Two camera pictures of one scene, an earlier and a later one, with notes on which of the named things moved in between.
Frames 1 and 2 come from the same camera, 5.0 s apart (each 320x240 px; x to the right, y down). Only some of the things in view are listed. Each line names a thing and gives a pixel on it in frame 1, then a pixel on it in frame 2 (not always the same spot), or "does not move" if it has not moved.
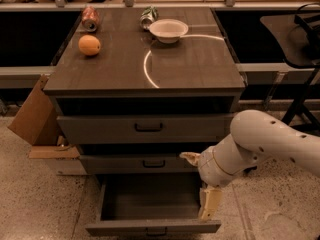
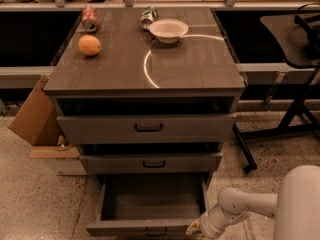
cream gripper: (209, 166) -> (207, 222)
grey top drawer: (146, 128) does not move
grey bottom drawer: (150, 205) does not move
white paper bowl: (168, 30) does not move
